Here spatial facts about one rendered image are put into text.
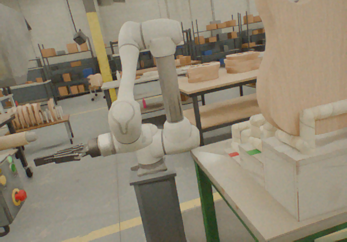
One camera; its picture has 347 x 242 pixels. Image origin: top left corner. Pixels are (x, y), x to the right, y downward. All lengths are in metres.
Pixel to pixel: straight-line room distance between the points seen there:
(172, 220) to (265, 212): 0.94
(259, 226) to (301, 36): 0.47
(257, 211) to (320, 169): 0.20
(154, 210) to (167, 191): 0.15
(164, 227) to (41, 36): 10.94
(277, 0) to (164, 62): 0.77
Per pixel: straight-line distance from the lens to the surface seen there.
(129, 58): 1.18
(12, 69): 0.51
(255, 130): 0.87
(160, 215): 1.59
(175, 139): 1.37
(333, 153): 0.71
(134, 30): 1.26
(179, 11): 12.23
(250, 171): 0.89
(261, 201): 0.80
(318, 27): 0.67
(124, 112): 0.79
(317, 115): 0.65
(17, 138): 0.68
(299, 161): 0.65
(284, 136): 0.70
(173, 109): 1.33
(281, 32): 0.61
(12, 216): 1.05
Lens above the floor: 1.41
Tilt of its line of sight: 16 degrees down
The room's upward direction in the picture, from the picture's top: 10 degrees counter-clockwise
